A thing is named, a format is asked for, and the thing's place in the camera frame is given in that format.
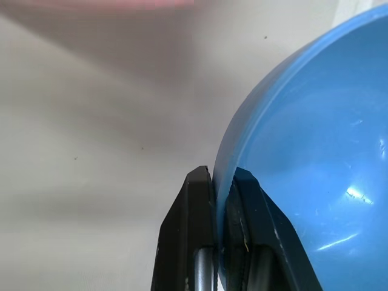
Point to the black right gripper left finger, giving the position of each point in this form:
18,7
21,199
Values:
194,212

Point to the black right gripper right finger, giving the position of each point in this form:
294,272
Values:
257,218

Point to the blue plastic bowl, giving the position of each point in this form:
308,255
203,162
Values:
318,151

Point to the pink plastic bowl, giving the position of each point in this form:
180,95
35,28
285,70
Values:
163,2

